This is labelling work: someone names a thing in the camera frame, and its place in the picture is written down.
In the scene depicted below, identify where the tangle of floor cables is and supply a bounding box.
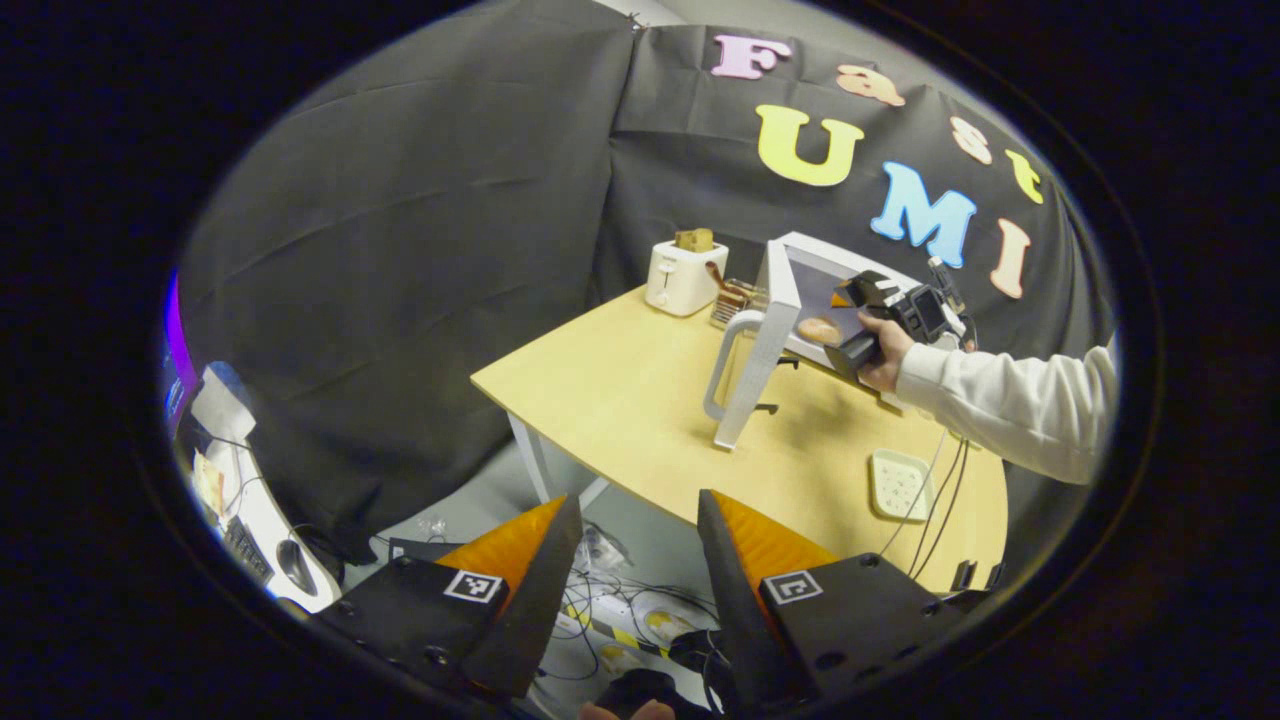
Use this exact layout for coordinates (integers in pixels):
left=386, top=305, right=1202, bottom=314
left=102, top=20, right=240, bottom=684
left=540, top=560, right=721, bottom=691

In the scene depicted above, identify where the black keyboard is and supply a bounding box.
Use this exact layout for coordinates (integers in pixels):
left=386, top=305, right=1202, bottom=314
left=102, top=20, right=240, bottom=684
left=220, top=515, right=274, bottom=583

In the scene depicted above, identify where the flat black box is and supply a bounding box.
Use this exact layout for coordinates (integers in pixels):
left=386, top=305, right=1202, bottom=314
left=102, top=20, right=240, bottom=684
left=387, top=537, right=463, bottom=564

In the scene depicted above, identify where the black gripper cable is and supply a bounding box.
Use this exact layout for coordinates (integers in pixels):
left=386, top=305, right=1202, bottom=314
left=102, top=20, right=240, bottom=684
left=878, top=425, right=973, bottom=583

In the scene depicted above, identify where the stack of papers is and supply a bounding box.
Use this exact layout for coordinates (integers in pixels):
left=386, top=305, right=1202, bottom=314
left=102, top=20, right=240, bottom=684
left=190, top=362, right=257, bottom=446

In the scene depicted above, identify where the white office desk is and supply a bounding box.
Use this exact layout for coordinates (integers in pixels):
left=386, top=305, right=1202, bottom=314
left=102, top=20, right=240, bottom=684
left=185, top=365, right=343, bottom=613

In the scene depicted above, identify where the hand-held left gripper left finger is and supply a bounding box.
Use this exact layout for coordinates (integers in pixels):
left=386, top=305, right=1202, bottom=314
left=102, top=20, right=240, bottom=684
left=313, top=494, right=585, bottom=701

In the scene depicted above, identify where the white toaster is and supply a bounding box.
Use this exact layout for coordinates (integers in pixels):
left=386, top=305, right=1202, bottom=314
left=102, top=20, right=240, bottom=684
left=645, top=240, right=730, bottom=318

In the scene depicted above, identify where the yellow black floor tape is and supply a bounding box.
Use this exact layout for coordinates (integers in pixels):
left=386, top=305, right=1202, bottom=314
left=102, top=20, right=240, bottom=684
left=565, top=603, right=673, bottom=656

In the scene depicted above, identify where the clear plastic bag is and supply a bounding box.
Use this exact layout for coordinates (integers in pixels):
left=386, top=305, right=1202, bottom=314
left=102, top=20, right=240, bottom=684
left=578, top=525, right=629, bottom=573

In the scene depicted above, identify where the black backdrop cloth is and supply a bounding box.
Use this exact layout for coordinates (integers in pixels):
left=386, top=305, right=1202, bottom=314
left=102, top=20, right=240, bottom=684
left=178, top=0, right=1116, bottom=561

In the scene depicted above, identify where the white table leg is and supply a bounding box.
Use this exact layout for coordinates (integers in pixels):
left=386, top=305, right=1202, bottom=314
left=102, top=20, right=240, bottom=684
left=507, top=413, right=613, bottom=511

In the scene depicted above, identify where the black computer mouse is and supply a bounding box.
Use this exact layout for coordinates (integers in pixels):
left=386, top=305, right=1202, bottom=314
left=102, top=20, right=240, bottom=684
left=276, top=539, right=320, bottom=597

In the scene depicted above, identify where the pale square plate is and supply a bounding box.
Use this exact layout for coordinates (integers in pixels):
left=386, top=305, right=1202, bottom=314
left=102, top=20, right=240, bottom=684
left=868, top=449, right=937, bottom=523

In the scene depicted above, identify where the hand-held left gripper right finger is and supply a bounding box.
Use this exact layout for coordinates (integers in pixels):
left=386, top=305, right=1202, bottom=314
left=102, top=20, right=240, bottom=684
left=696, top=489, right=969, bottom=713

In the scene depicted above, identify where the white microwave oven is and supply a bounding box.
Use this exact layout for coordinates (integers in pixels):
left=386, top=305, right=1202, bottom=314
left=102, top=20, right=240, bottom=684
left=703, top=232, right=969, bottom=451

